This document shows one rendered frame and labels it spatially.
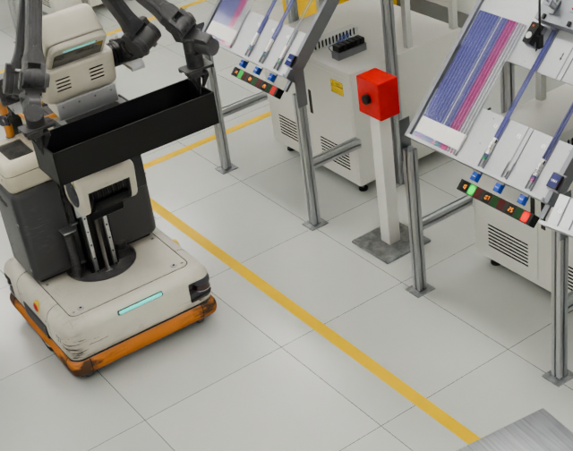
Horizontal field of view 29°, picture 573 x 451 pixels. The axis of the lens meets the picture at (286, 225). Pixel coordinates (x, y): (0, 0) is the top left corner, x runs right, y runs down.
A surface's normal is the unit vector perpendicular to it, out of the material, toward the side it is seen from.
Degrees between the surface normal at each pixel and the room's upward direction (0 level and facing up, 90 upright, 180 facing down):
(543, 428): 0
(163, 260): 0
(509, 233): 90
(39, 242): 90
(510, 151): 46
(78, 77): 98
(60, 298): 0
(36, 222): 90
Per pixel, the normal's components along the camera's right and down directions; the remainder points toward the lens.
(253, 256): -0.12, -0.84
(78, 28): 0.29, -0.37
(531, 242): -0.81, 0.39
